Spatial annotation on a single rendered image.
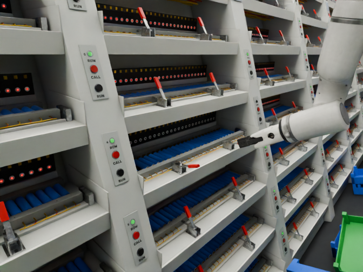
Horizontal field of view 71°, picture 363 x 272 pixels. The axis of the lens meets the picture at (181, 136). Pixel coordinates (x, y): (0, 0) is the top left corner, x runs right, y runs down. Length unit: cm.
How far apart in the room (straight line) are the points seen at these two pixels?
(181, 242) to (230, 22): 84
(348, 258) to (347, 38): 109
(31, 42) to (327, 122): 71
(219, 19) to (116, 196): 84
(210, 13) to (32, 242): 102
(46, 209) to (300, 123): 67
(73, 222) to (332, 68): 68
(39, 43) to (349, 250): 150
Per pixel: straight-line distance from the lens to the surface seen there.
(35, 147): 55
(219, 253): 102
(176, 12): 119
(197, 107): 82
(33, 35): 60
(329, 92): 86
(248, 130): 111
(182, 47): 84
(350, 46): 72
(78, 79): 60
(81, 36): 64
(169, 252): 77
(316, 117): 77
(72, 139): 58
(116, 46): 68
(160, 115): 71
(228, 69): 113
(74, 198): 64
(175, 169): 76
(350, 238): 160
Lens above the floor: 90
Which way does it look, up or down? 6 degrees down
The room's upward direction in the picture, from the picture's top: 13 degrees counter-clockwise
